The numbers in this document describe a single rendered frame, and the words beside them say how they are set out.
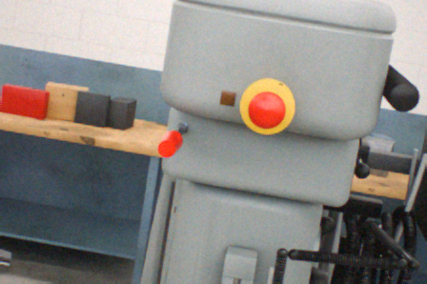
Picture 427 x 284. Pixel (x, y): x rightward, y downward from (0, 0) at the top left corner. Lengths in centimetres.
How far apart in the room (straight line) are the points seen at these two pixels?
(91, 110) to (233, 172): 398
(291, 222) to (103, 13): 445
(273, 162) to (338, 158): 8
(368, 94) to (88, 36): 461
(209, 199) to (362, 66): 29
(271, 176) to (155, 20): 440
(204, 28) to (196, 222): 30
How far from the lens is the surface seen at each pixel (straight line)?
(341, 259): 105
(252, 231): 112
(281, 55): 95
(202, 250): 114
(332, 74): 95
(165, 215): 161
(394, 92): 99
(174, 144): 93
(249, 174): 107
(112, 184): 563
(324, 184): 107
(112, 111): 503
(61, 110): 510
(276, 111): 90
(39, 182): 574
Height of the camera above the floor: 190
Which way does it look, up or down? 11 degrees down
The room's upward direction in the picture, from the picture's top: 9 degrees clockwise
